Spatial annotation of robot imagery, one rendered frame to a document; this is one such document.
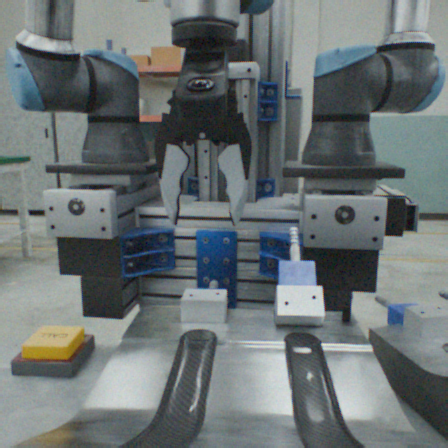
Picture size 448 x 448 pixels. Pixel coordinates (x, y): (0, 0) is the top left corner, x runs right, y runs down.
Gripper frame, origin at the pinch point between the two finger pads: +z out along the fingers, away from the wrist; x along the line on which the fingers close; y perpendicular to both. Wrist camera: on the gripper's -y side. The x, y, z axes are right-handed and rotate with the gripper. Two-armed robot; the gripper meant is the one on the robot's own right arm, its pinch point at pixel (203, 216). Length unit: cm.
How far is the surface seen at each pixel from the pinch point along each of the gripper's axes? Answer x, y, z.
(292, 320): -10.0, -3.4, 10.8
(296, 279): -10.7, 0.2, 7.3
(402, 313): -25.4, 7.1, 14.0
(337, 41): -103, 523, -116
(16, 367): 23.9, 0.0, 19.7
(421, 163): -213, 518, 28
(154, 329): 5.1, -4.5, 11.9
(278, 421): -7.7, -18.5, 12.4
